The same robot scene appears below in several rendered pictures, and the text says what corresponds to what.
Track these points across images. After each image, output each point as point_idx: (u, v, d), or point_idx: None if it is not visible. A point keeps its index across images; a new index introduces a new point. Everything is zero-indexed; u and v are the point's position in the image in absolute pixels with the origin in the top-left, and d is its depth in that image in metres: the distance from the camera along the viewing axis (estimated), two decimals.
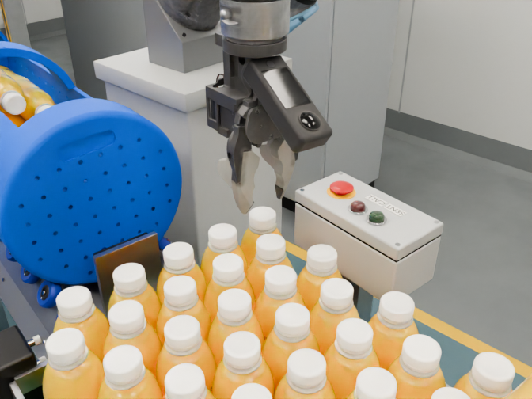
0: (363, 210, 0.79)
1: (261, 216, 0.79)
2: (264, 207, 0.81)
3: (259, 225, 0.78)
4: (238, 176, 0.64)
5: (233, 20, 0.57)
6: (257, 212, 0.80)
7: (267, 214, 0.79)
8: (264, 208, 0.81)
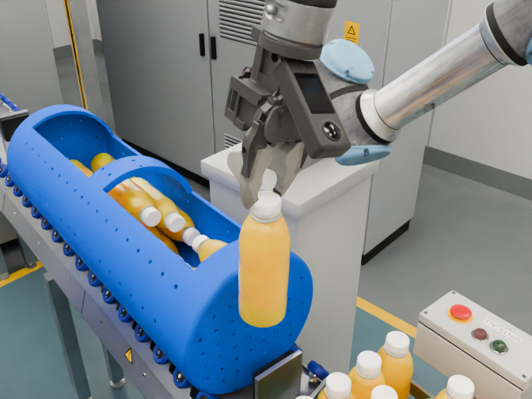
0: (486, 337, 0.92)
1: (398, 343, 0.92)
2: (397, 332, 0.94)
3: (397, 350, 0.92)
4: (248, 171, 0.64)
5: (277, 17, 0.57)
6: (393, 337, 0.93)
7: (402, 340, 0.92)
8: (397, 333, 0.94)
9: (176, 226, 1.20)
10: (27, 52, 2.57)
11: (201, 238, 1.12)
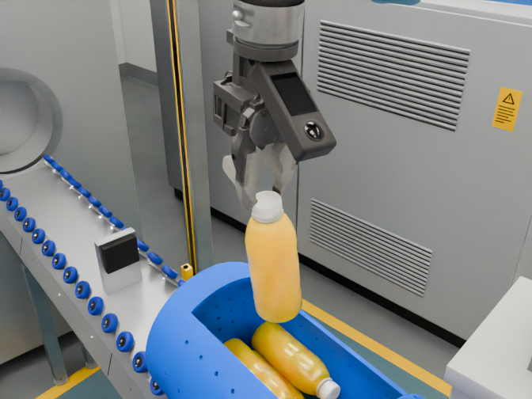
0: None
1: None
2: None
3: None
4: (241, 176, 0.64)
5: (245, 21, 0.56)
6: None
7: None
8: None
9: None
10: (96, 118, 2.11)
11: None
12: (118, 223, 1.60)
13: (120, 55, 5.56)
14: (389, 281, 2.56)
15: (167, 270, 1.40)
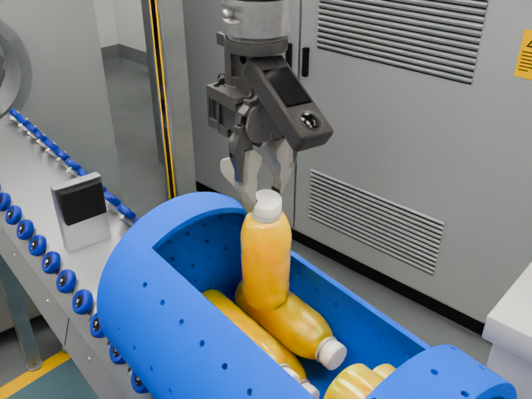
0: None
1: None
2: None
3: None
4: (241, 176, 0.65)
5: (234, 19, 0.57)
6: None
7: None
8: None
9: None
10: (70, 71, 1.89)
11: None
12: None
13: (112, 36, 5.34)
14: (397, 258, 2.35)
15: None
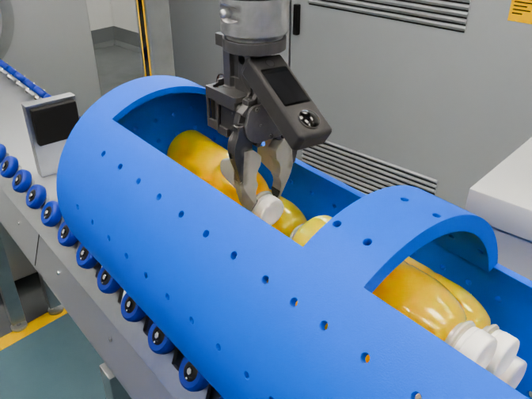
0: None
1: None
2: None
3: None
4: (241, 176, 0.65)
5: (232, 19, 0.58)
6: None
7: None
8: None
9: (505, 363, 0.48)
10: (55, 20, 1.84)
11: None
12: None
13: (107, 17, 5.30)
14: None
15: None
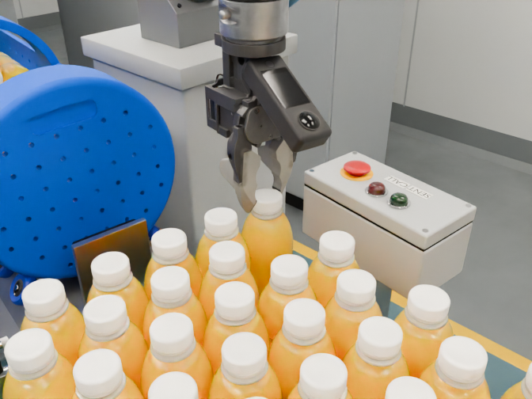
0: (383, 191, 0.68)
1: (266, 199, 0.68)
2: (269, 188, 0.71)
3: (263, 208, 0.68)
4: (240, 176, 0.65)
5: (231, 20, 0.57)
6: (260, 194, 0.70)
7: (271, 197, 0.69)
8: (268, 190, 0.70)
9: None
10: None
11: None
12: None
13: None
14: None
15: None
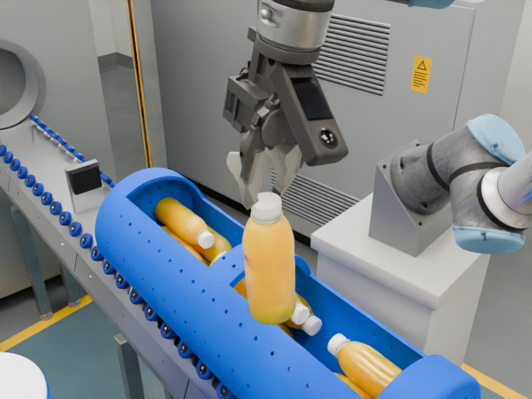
0: None
1: (264, 204, 0.69)
2: (270, 192, 0.71)
3: (260, 214, 0.69)
4: (247, 175, 0.64)
5: (272, 21, 0.56)
6: (260, 199, 0.70)
7: (271, 203, 0.69)
8: (268, 195, 0.71)
9: (302, 318, 1.09)
10: (75, 85, 2.45)
11: (339, 339, 1.01)
12: None
13: (110, 44, 5.90)
14: None
15: None
